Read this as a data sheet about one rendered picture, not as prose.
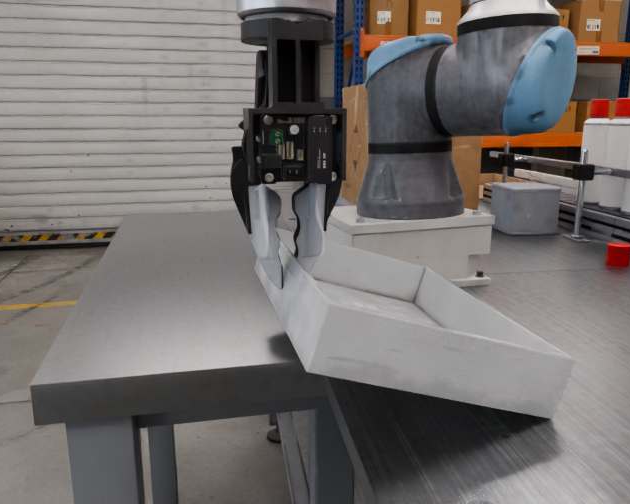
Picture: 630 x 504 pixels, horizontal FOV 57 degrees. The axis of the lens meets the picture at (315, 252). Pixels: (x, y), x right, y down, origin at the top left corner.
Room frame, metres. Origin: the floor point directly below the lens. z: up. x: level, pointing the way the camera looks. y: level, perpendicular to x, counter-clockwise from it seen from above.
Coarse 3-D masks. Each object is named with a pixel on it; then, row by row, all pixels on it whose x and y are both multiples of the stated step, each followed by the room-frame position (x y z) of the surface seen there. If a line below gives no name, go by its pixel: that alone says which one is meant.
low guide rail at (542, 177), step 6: (516, 174) 1.56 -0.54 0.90; (522, 174) 1.53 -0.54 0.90; (528, 174) 1.50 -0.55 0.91; (534, 174) 1.47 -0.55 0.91; (540, 174) 1.44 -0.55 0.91; (546, 174) 1.41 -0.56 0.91; (540, 180) 1.44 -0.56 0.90; (546, 180) 1.41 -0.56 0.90; (552, 180) 1.38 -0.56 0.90; (558, 180) 1.36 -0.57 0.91; (564, 180) 1.33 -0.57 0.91; (570, 180) 1.31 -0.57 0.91; (576, 180) 1.29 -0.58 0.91; (564, 186) 1.33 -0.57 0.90; (570, 186) 1.31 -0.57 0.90; (576, 186) 1.29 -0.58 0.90
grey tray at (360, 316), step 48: (288, 240) 0.63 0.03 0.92; (288, 288) 0.46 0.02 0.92; (336, 288) 0.62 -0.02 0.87; (384, 288) 0.65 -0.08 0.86; (432, 288) 0.63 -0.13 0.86; (336, 336) 0.36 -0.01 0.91; (384, 336) 0.37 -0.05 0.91; (432, 336) 0.38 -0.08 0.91; (480, 336) 0.39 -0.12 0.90; (528, 336) 0.46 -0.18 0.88; (384, 384) 0.37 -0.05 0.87; (432, 384) 0.38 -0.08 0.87; (480, 384) 0.39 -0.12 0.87; (528, 384) 0.40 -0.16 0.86
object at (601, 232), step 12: (564, 192) 1.36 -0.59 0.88; (564, 204) 1.18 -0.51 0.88; (564, 216) 1.17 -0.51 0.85; (588, 216) 1.09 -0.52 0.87; (600, 216) 1.06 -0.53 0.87; (612, 216) 1.03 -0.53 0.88; (588, 228) 1.10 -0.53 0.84; (600, 228) 1.05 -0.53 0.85; (612, 228) 1.02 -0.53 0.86; (624, 228) 1.00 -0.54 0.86; (612, 240) 1.02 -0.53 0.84; (624, 240) 0.99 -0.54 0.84
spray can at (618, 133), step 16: (624, 112) 1.10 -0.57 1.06; (608, 128) 1.12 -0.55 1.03; (624, 128) 1.09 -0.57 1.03; (608, 144) 1.11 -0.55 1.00; (624, 144) 1.09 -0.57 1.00; (608, 160) 1.11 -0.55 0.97; (624, 160) 1.09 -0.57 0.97; (608, 176) 1.10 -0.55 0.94; (608, 192) 1.10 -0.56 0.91; (608, 208) 1.10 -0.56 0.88
